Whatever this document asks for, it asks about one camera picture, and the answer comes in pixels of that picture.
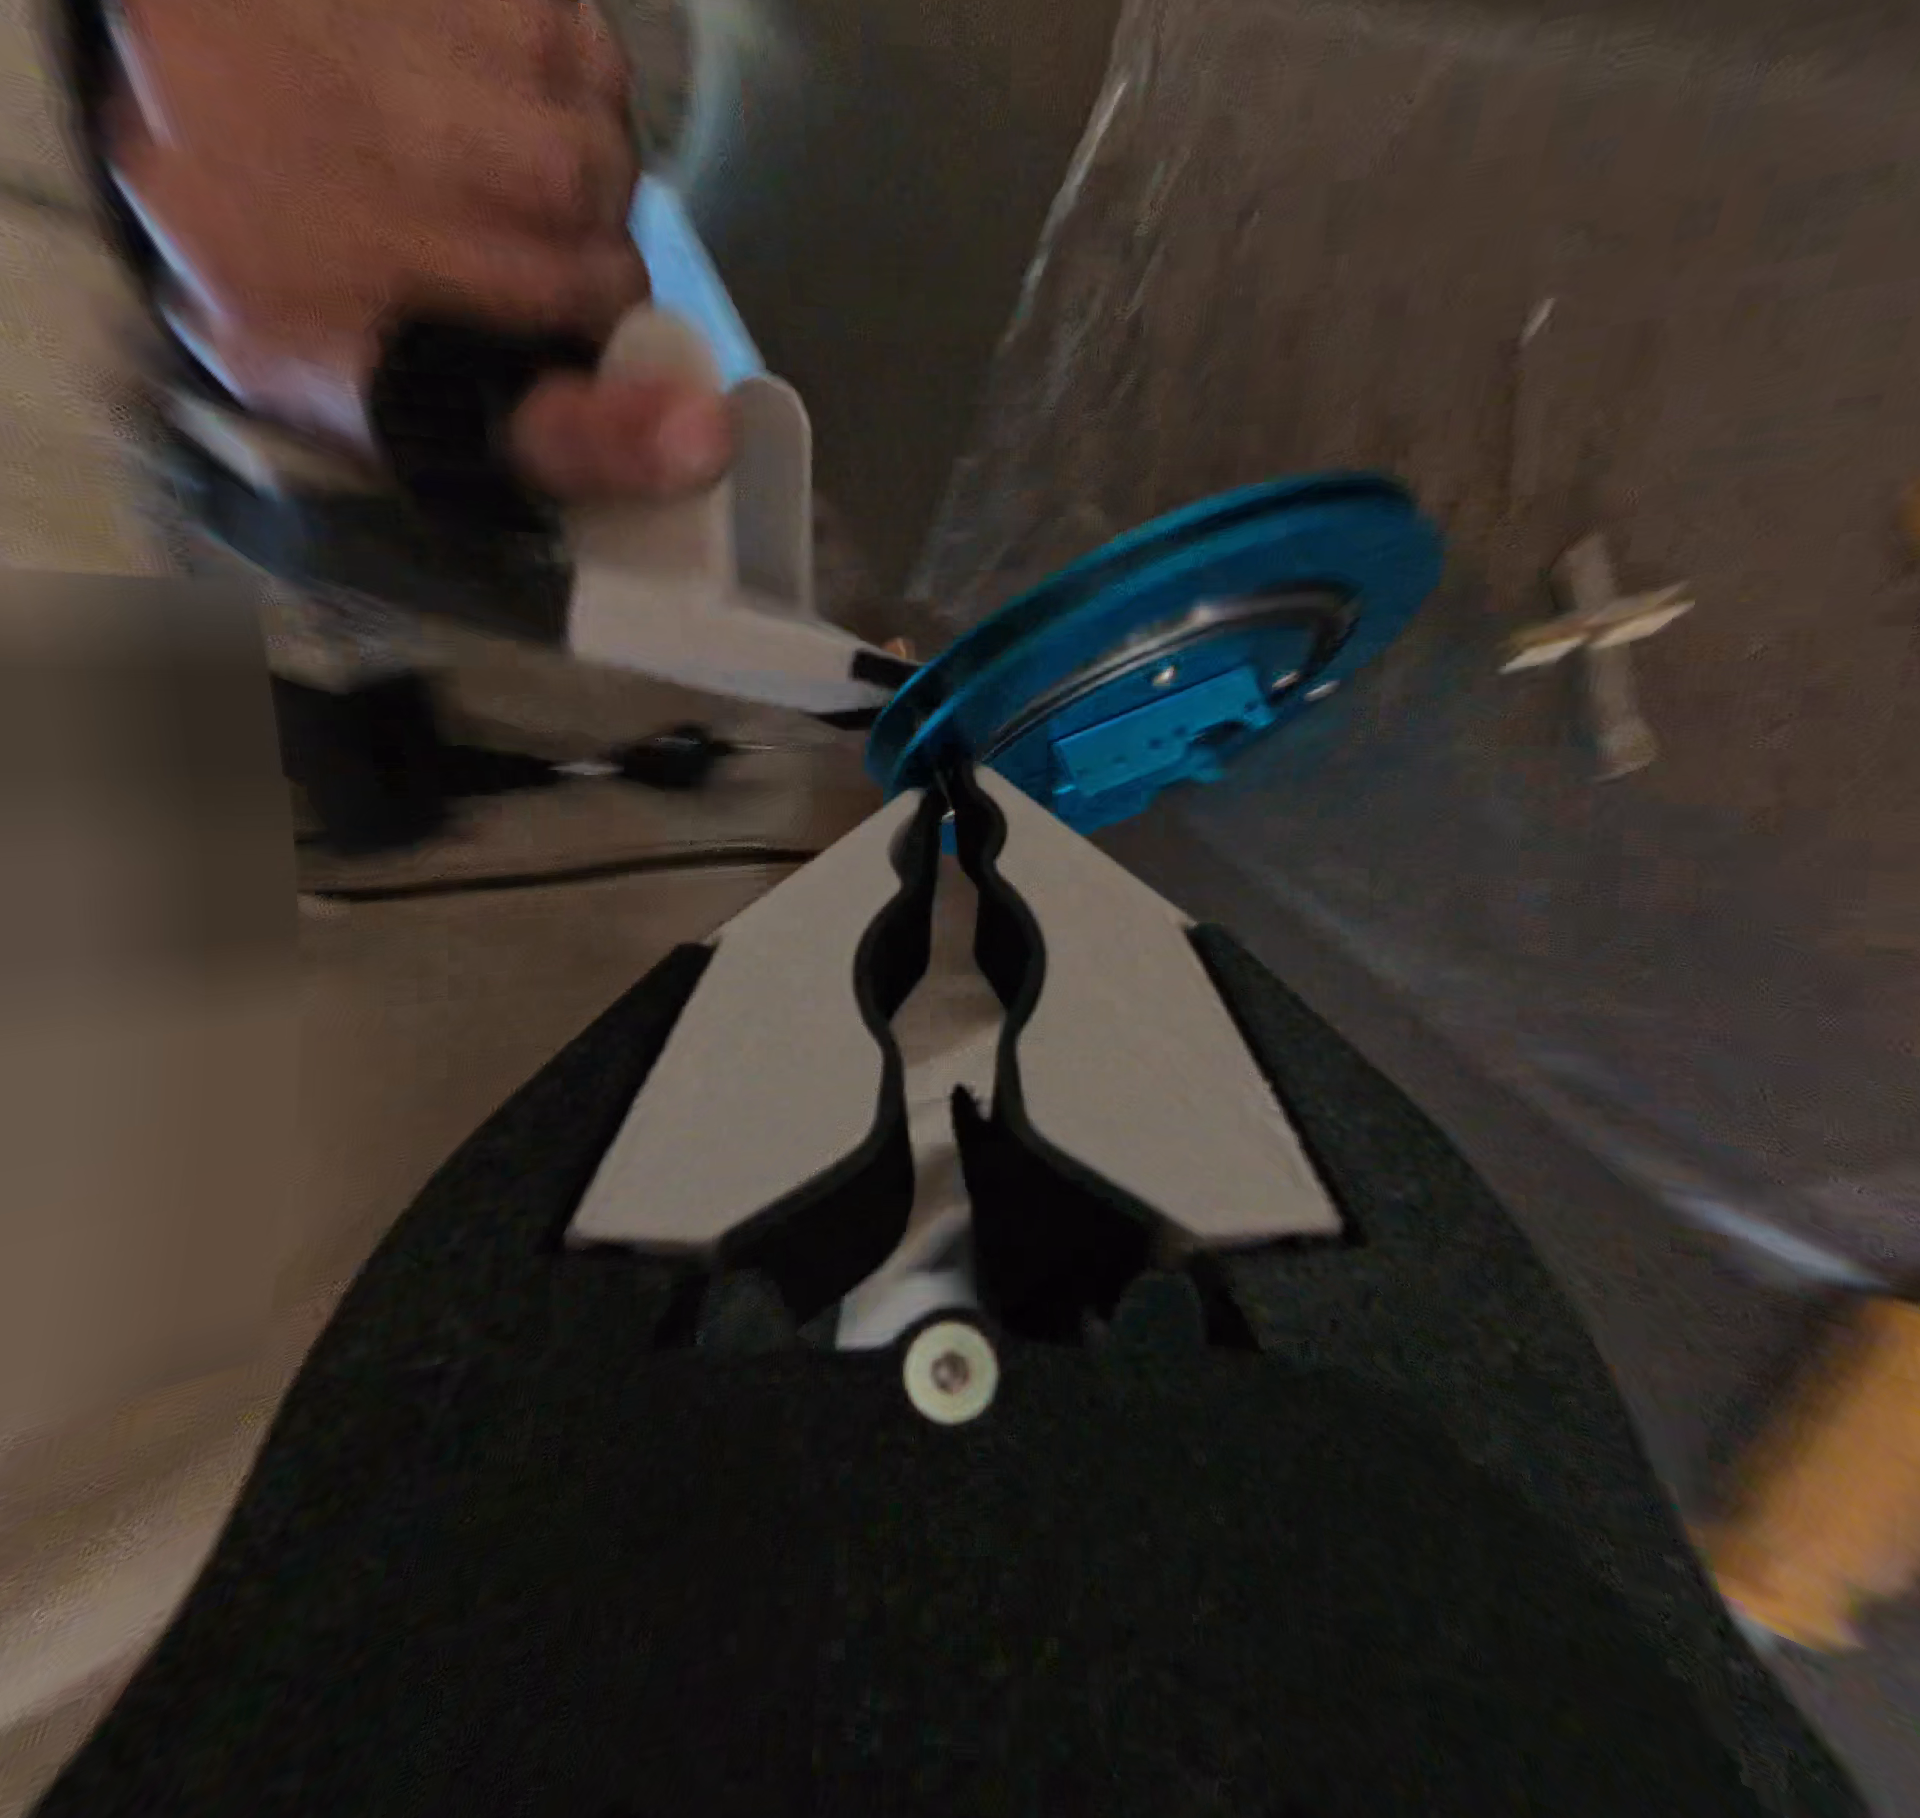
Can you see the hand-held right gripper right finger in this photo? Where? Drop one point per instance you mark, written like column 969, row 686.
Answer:
column 1171, row 1083

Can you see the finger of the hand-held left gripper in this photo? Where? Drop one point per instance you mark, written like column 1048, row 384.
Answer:
column 773, row 499
column 660, row 572

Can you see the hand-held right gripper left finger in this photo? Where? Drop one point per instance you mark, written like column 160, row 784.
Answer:
column 736, row 1083

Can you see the blue round turntable assembly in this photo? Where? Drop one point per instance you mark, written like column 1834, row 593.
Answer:
column 1351, row 528

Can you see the small black socket wrench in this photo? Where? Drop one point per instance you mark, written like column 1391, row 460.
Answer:
column 1604, row 632

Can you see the person's left hand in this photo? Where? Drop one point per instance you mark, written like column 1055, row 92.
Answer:
column 375, row 123

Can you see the clear plastic bag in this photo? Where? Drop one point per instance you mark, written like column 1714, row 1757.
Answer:
column 1351, row 273

